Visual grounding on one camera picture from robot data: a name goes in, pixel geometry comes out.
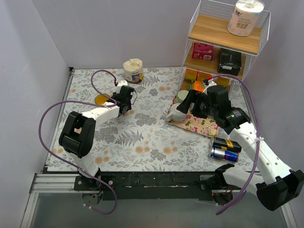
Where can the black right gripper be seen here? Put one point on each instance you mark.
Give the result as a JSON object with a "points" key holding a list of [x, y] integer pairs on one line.
{"points": [[194, 107]]}

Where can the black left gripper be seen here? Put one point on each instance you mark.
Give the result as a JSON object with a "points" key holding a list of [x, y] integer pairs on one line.
{"points": [[118, 99]]}

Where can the speckled white ceramic mug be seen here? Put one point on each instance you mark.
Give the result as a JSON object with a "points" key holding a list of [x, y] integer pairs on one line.
{"points": [[174, 114]]}

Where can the yellow ceramic mug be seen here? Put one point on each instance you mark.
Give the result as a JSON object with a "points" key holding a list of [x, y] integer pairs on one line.
{"points": [[101, 99]]}

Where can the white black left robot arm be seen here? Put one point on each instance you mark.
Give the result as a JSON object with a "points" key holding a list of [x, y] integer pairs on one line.
{"points": [[77, 136]]}

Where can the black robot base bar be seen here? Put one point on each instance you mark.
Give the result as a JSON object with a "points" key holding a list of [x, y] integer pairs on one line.
{"points": [[147, 185]]}

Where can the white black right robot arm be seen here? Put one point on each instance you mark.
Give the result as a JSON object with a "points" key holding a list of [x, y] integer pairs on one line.
{"points": [[278, 183]]}

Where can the green ceramic mug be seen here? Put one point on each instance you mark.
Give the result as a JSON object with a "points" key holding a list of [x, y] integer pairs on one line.
{"points": [[182, 94]]}

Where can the orange sponge pack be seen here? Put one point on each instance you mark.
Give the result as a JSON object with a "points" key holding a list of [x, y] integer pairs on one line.
{"points": [[198, 86]]}

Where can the floral tray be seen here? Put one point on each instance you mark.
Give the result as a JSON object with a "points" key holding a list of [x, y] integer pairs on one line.
{"points": [[206, 127]]}

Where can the beige paper roll with cartoon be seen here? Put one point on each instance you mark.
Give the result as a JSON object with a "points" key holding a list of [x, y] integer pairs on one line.
{"points": [[133, 70]]}

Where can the yellow sponge pack left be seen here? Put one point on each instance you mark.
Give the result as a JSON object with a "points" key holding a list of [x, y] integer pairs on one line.
{"points": [[190, 75]]}

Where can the yellow sponge pack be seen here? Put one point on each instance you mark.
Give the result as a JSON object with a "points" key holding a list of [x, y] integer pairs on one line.
{"points": [[223, 81], [190, 75], [201, 76]]}

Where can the yellow sponge pack middle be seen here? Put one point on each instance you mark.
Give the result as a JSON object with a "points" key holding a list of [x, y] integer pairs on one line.
{"points": [[201, 76]]}

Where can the yellow sponge pack right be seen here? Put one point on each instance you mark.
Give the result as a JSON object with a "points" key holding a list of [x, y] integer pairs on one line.
{"points": [[223, 81]]}

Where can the black yellow drink can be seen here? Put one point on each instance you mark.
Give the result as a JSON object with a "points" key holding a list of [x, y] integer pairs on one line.
{"points": [[226, 144]]}

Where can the blue silver drink can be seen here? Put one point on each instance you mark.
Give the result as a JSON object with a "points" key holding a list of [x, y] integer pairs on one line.
{"points": [[221, 154]]}

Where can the pink sponge box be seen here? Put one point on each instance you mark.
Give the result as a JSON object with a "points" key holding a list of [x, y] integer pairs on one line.
{"points": [[202, 51]]}

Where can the black product box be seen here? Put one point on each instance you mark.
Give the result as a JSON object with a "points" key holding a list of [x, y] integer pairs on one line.
{"points": [[230, 62]]}

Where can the pink wrapped toilet paper roll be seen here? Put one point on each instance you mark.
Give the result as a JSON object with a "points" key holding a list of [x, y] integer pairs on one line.
{"points": [[244, 17]]}

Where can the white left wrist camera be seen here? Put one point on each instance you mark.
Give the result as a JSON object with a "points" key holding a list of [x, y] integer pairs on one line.
{"points": [[120, 84]]}

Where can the white wire wooden shelf rack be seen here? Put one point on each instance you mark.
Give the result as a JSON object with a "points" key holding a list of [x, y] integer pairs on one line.
{"points": [[209, 26]]}

